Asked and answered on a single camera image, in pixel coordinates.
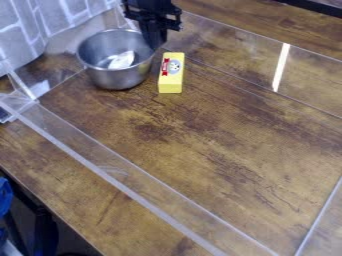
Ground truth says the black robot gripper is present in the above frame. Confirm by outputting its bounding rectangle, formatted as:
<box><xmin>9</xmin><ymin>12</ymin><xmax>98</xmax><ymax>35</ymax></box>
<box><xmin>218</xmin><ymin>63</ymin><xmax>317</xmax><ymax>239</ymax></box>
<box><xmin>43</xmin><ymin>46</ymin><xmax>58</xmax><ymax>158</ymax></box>
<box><xmin>122</xmin><ymin>0</ymin><xmax>182</xmax><ymax>49</ymax></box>

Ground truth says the blue object at table edge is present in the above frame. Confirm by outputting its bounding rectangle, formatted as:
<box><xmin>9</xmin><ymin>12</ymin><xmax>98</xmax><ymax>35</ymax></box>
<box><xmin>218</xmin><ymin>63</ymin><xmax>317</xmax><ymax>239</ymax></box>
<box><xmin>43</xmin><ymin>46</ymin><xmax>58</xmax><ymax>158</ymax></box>
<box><xmin>0</xmin><ymin>177</ymin><xmax>14</xmax><ymax>249</ymax></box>

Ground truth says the clear acrylic enclosure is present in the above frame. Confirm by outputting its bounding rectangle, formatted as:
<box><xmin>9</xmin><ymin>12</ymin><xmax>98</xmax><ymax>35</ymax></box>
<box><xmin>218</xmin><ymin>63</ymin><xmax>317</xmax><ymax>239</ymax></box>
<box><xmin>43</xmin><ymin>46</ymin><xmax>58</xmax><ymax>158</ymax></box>
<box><xmin>0</xmin><ymin>0</ymin><xmax>342</xmax><ymax>256</ymax></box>

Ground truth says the yellow butter block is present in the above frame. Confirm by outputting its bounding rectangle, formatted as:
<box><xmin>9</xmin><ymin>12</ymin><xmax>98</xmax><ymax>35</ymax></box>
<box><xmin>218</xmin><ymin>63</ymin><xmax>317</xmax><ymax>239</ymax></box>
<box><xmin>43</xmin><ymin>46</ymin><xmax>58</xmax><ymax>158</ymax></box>
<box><xmin>158</xmin><ymin>52</ymin><xmax>185</xmax><ymax>94</ymax></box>

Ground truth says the black table leg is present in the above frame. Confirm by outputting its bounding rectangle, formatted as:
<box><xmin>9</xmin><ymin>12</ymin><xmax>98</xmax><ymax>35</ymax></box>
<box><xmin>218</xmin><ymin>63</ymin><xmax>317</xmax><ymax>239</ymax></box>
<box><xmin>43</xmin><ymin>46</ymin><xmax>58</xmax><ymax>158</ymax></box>
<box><xmin>34</xmin><ymin>207</ymin><xmax>59</xmax><ymax>256</ymax></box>

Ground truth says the grey brick pattern cloth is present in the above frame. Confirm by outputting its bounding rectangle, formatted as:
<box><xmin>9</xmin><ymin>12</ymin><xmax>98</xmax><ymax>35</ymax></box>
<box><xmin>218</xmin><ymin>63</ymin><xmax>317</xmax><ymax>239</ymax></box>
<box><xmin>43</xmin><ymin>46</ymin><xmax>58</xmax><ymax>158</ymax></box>
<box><xmin>0</xmin><ymin>0</ymin><xmax>121</xmax><ymax>77</ymax></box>

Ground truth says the stainless steel bowl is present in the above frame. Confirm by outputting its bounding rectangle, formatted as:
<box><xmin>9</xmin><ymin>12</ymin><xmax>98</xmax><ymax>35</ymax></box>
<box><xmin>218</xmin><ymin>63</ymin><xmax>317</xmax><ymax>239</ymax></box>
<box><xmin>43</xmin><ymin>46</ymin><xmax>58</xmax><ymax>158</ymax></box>
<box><xmin>77</xmin><ymin>29</ymin><xmax>156</xmax><ymax>90</ymax></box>

